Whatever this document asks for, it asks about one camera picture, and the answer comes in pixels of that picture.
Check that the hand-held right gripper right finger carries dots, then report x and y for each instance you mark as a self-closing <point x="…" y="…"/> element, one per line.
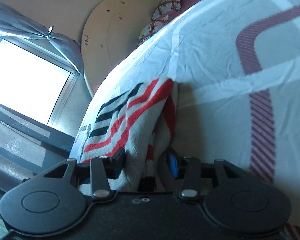
<point x="173" y="166"/>

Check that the white patterned bed sheet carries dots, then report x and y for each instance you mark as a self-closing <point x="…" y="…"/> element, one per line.
<point x="215" y="55"/>

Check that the grey curtain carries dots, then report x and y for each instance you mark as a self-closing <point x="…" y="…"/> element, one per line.
<point x="62" y="45"/>

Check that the round beige headboard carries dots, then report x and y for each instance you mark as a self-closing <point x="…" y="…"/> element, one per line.
<point x="110" y="35"/>

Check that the dark window sill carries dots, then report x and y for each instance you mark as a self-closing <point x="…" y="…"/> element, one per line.
<point x="32" y="127"/>

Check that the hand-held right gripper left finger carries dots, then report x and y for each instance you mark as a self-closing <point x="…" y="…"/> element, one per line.
<point x="118" y="162"/>

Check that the red white patterned pillow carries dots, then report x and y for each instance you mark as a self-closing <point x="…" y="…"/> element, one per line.
<point x="168" y="3"/>
<point x="152" y="28"/>

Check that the window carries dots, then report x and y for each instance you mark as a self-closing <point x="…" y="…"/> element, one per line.
<point x="25" y="80"/>

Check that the red black striped knit sweater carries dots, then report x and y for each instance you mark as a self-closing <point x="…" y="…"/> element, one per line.
<point x="135" y="120"/>

